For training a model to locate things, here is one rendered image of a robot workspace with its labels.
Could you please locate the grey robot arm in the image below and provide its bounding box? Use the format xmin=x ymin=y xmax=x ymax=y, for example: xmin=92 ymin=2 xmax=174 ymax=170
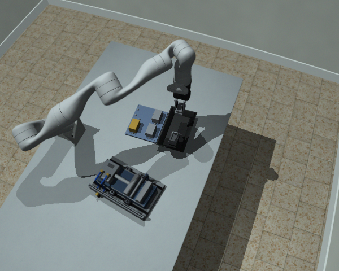
xmin=12 ymin=39 xmax=195 ymax=151

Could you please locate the yellow rectangular block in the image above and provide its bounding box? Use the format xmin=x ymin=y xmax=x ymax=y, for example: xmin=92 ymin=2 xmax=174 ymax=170
xmin=129 ymin=118 xmax=140 ymax=133

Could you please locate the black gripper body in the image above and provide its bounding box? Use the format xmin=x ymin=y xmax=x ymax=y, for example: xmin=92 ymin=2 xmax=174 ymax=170
xmin=167 ymin=74 xmax=192 ymax=101

